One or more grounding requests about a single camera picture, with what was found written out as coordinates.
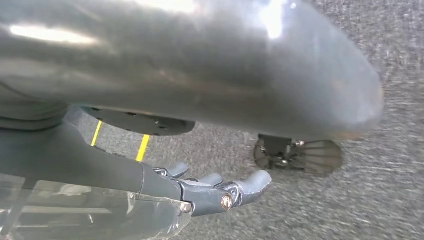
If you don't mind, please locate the black perforated foot plate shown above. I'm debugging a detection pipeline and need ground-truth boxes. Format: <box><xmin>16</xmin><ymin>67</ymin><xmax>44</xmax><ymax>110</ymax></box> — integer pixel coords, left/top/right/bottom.
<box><xmin>80</xmin><ymin>105</ymin><xmax>197</xmax><ymax>138</ymax></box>

